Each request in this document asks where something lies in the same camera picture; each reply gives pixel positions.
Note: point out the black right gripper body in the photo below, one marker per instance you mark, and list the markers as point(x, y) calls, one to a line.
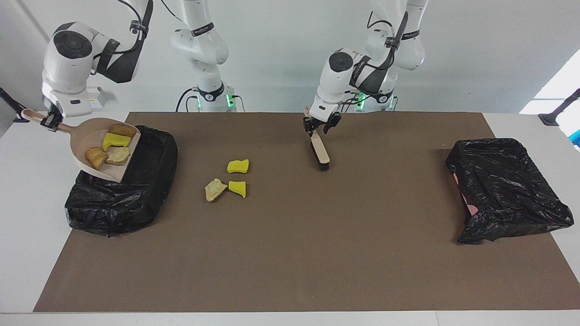
point(54, 110)

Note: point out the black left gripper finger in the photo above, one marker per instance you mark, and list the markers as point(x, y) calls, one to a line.
point(310, 126)
point(333, 126)

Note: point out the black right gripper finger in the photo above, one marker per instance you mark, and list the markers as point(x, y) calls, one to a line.
point(60, 118)
point(50, 123)

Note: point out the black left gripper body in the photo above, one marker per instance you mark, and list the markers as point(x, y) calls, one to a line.
point(327, 122)

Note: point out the beige plastic dustpan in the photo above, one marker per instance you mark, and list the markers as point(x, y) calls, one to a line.
point(80, 136)

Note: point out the beige hand brush black bristles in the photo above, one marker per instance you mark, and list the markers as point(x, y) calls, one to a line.
point(321, 151)

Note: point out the orange ridged bread piece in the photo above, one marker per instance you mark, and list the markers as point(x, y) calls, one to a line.
point(96, 157)

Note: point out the notched yellow sponge block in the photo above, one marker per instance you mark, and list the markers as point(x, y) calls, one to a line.
point(113, 141)

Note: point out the brown bread roll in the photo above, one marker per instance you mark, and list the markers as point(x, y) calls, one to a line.
point(123, 131)

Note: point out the pale crusty bread chunk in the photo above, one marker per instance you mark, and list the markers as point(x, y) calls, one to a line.
point(118, 156)

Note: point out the yellow sponge piece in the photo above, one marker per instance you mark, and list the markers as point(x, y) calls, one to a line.
point(237, 188)
point(238, 167)

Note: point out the beige rough bread chunk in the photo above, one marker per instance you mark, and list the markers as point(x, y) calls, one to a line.
point(215, 189)

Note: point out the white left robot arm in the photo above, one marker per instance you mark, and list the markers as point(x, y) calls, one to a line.
point(333, 86)

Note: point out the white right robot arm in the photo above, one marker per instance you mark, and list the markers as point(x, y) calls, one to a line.
point(68, 72)

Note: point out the black bag lined bin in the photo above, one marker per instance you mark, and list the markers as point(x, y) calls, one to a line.
point(136, 199)

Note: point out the black bag bin pink inside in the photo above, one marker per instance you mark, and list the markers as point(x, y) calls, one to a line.
point(503, 194)

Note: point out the black clamp stand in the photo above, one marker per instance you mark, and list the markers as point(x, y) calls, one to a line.
point(550, 118)
point(9, 97)

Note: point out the brown table mat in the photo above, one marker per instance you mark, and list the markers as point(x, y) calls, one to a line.
point(290, 271)

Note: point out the blue object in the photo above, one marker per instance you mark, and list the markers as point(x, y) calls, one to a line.
point(577, 138)

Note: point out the white wall socket box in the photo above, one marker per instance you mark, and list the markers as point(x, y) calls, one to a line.
point(100, 97)

